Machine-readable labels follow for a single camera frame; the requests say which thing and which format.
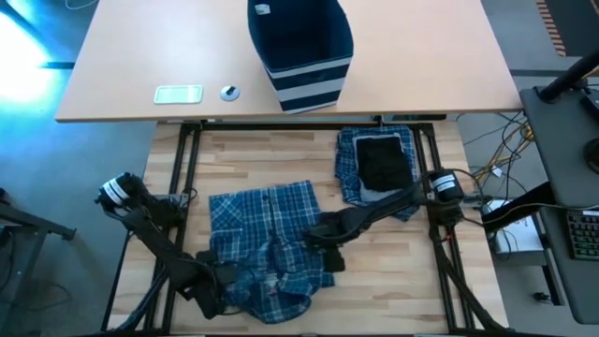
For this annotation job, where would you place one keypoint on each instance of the black pole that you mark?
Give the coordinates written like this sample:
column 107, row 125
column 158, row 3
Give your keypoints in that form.
column 566, row 79

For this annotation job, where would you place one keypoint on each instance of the black desk device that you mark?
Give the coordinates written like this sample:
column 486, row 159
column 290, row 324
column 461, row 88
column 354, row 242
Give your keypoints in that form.
column 592, row 105

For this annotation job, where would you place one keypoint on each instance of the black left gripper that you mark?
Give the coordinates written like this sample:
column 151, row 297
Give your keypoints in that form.
column 206, row 290

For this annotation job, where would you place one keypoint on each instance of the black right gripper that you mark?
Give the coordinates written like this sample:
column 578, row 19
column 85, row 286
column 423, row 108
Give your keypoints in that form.
column 337, row 227

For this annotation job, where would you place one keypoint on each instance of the blue plaid pajama pants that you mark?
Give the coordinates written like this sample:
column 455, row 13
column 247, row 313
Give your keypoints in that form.
column 346, row 164

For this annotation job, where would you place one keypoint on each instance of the small black floor item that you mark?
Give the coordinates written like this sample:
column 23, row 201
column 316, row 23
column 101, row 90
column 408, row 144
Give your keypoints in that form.
column 541, row 297

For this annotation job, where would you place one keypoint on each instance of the black round object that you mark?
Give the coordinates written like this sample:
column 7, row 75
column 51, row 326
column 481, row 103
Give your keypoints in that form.
column 593, row 156

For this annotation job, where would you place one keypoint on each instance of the dark grey metal stand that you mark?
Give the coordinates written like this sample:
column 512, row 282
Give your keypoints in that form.
column 28, row 220

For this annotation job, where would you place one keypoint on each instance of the silver flat phone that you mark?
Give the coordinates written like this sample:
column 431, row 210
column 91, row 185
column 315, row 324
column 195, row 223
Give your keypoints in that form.
column 179, row 94

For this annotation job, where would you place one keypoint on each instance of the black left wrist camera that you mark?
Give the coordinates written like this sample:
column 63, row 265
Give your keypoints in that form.
column 207, row 256

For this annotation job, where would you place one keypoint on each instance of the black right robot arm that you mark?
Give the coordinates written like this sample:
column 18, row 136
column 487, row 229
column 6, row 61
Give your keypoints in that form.
column 398, row 206

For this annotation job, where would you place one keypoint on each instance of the grey side desk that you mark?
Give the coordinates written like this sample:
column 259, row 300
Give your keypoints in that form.
column 557, row 140

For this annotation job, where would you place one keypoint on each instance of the black backlit keyboard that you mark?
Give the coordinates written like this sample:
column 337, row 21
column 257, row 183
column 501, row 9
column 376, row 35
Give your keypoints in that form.
column 585, row 236

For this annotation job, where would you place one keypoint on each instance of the small round tape roll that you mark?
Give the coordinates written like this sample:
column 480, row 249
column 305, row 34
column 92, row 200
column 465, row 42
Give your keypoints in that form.
column 229, row 92

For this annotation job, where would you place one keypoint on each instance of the black garment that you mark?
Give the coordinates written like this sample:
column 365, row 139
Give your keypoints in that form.
column 384, row 164

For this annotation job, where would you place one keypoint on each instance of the navy white striped laundry bin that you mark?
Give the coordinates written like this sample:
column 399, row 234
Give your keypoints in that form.
column 309, row 86

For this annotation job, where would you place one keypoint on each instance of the white bin label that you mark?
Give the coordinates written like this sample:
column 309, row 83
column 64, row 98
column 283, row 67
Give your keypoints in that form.
column 262, row 9

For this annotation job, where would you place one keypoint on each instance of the dark patterned garment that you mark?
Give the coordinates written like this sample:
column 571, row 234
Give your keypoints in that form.
column 262, row 234

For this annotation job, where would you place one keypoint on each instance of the grey garment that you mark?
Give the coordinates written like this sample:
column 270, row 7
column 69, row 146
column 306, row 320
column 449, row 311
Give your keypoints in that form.
column 369, row 195

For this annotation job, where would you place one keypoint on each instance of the light wooden desk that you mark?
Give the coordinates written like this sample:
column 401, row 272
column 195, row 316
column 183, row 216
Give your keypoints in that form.
column 421, row 56

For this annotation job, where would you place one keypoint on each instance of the black desk leg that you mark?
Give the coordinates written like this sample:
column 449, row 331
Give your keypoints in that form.
column 515, row 208

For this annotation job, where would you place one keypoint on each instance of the white box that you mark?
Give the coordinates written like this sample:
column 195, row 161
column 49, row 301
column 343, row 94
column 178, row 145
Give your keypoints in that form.
column 519, row 238

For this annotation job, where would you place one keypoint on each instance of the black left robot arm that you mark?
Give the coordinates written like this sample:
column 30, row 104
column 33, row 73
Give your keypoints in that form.
column 150, row 234

